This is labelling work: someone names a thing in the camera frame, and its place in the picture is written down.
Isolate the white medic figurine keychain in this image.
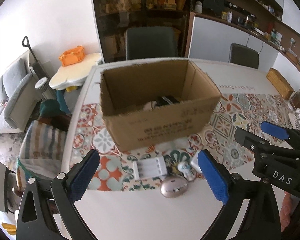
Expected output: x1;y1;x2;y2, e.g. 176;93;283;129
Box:
177;161;196;181

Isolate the metallic egg-shaped device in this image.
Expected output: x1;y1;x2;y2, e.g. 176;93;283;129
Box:
160;176;189;198

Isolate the white battery charger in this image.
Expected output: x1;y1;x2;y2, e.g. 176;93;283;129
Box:
132;156;168;180

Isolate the wicker tissue box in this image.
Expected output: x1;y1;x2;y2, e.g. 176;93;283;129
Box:
266;68;294;100

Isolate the striped fabric basket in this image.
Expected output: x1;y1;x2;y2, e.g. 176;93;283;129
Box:
16;120;66;191

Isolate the patterned tile table mat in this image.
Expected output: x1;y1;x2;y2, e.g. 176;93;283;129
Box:
70;94;300;191

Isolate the dark chair at right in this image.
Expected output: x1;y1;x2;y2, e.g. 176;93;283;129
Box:
229;43;259;69

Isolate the black object inside box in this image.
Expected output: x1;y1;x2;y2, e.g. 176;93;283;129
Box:
156;95;180;107

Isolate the brown cardboard box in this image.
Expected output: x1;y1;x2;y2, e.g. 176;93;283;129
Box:
100;60;222;152

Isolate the grey sofa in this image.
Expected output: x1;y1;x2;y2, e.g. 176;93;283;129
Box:
0;51;40;134

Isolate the white cylindrical air purifier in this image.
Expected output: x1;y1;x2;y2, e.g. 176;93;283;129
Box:
34;77;55;100

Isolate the cream flower-shaped side table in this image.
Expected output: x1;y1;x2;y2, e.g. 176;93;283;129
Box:
49;53;102;90

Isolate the dark chair behind box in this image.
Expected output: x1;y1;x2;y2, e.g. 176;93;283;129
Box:
125;26;178;60

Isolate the orange plastic crate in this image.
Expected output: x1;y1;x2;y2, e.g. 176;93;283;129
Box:
59;46;85;67

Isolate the dark glass cabinet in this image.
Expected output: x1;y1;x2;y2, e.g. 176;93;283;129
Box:
93;0;191;63

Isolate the wooden wall shelf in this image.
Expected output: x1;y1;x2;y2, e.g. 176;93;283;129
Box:
186;0;300;72

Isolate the black handled floor tool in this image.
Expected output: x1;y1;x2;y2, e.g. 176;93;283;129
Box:
21;36;49;80

